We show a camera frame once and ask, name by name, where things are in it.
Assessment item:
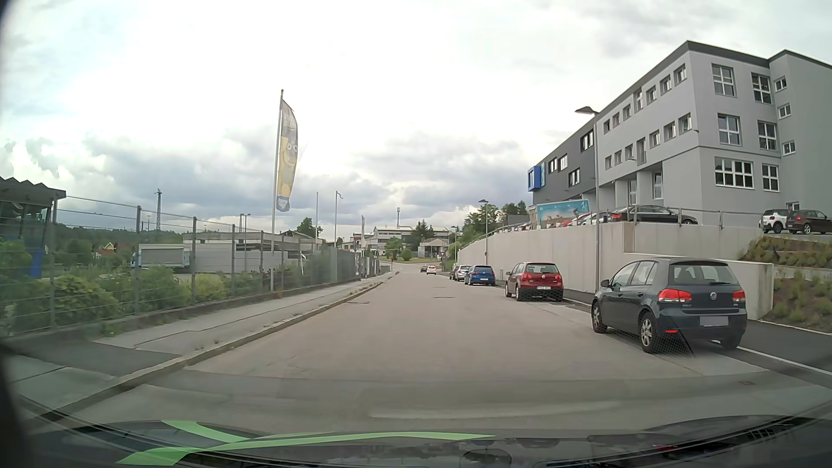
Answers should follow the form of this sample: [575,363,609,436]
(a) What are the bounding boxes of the white distant building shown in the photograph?
[351,225,452,256]

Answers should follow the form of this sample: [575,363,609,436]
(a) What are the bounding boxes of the trees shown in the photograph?
[446,200,530,261]

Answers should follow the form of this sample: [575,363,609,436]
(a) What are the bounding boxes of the red hatchback car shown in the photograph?
[504,261,565,302]

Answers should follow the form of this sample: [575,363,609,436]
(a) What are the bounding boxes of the billboard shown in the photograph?
[534,199,592,228]

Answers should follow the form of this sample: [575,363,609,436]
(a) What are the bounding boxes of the yellow banner flag on pole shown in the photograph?
[270,89,300,292]

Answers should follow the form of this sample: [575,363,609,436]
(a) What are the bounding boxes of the low grey industrial building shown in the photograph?
[130,231,326,274]

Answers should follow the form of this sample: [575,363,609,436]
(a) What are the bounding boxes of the car's own bonnet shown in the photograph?
[19,416,832,468]

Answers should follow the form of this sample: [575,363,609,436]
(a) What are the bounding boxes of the grey paved pavement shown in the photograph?
[6,273,394,417]

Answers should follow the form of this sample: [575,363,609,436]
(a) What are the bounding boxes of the metal railing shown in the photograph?
[484,204,764,236]

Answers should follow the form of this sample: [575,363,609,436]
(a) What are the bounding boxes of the dark grey hatchback car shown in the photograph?
[590,257,748,354]

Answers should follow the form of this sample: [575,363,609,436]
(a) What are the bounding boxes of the grey office building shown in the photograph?
[527,40,832,228]

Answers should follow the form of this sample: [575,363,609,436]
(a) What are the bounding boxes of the row of green bushes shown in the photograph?
[0,237,339,335]

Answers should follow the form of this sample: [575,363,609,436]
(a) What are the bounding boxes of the planted bank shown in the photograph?
[740,234,832,334]

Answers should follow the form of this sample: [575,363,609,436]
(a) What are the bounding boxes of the dark roofed shelter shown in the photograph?
[0,177,67,280]

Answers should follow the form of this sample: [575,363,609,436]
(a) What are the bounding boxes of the dark red car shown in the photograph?
[784,209,832,235]

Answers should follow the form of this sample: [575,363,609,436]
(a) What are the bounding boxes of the pale concrete retaining wall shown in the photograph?
[456,221,776,321]

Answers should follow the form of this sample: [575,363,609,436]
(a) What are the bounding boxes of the tall street lamp post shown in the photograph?
[575,106,602,292]

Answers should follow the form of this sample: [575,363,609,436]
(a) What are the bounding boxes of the wire mesh fence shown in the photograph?
[0,195,381,339]

